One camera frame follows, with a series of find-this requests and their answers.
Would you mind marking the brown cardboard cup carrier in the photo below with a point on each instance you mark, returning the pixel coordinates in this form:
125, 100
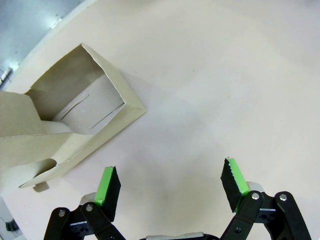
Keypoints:
75, 75

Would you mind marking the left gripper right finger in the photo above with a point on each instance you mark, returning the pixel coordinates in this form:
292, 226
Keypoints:
233, 185

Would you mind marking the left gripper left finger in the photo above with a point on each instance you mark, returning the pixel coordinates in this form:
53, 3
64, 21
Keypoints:
110, 190

